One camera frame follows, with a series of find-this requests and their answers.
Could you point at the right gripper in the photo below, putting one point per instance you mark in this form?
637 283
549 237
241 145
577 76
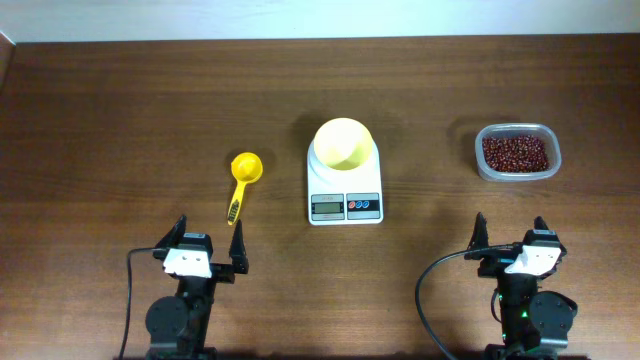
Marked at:
496 261

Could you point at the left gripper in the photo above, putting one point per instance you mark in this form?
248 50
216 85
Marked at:
239 258

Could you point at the yellow measuring scoop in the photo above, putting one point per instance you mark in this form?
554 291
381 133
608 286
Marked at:
246 168

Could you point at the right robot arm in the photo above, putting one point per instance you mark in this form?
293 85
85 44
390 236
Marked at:
534 323

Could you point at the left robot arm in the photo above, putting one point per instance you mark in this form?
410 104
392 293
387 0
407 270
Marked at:
178 324

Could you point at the white digital kitchen scale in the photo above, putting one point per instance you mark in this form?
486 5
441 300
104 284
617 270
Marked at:
344 197

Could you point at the yellow plastic bowl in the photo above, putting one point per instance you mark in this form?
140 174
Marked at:
343 144

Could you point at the clear plastic container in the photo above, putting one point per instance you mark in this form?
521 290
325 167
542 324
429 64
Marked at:
510 130

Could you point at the red beans in container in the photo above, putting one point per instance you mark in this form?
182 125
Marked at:
520 154

